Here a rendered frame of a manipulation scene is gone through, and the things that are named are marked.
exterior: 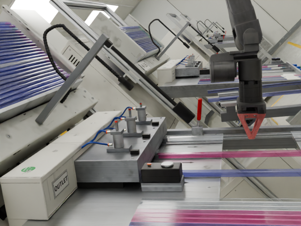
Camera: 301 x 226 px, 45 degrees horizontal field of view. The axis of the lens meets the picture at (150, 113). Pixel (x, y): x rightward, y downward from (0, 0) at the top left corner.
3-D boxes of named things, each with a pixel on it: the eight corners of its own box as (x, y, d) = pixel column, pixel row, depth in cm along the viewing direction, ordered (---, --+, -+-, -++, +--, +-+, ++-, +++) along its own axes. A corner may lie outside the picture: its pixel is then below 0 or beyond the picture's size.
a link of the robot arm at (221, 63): (258, 27, 86) (252, 35, 95) (208, 31, 88) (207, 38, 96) (261, 77, 86) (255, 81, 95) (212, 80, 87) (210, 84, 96)
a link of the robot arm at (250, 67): (264, 55, 87) (259, 53, 93) (234, 57, 88) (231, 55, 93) (264, 84, 89) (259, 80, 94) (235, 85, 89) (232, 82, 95)
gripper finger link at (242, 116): (238, 141, 93) (237, 106, 91) (237, 133, 100) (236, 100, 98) (266, 141, 91) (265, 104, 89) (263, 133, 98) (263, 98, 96)
